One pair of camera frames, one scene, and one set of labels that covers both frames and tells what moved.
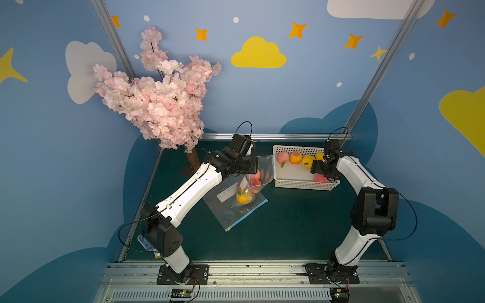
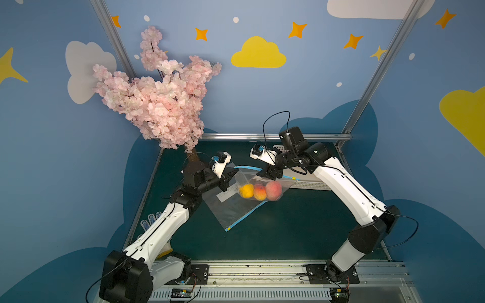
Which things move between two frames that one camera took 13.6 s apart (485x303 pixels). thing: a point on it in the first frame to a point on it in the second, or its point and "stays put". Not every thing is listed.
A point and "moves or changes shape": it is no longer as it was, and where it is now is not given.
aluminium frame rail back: x=281 y=136 stays put
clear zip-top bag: x=221 y=198 stays put
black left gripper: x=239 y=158 to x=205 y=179
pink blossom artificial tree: x=167 y=106 stays put
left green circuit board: x=181 y=293 stays put
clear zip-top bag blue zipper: x=251 y=185 moves or changes shape
